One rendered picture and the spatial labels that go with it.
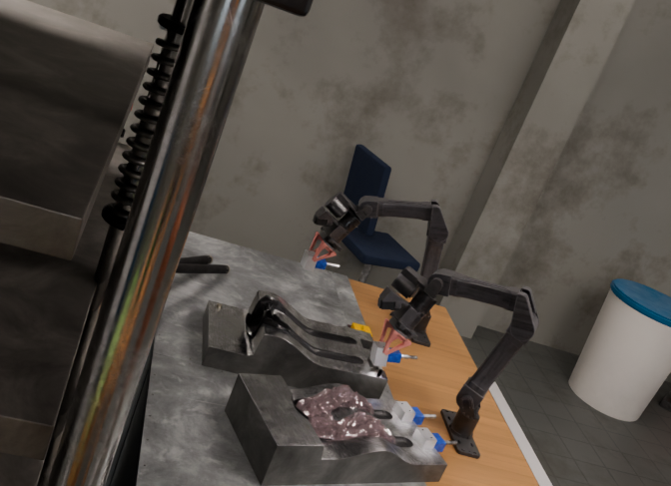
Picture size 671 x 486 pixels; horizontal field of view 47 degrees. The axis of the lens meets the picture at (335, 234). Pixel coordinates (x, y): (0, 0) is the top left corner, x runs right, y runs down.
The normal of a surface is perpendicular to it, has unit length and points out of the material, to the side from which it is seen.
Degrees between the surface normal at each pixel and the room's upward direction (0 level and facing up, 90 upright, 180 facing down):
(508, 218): 90
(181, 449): 0
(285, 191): 90
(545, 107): 90
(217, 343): 0
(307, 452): 90
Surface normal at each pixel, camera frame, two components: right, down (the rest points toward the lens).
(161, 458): 0.35, -0.88
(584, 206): 0.11, 0.37
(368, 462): 0.41, 0.44
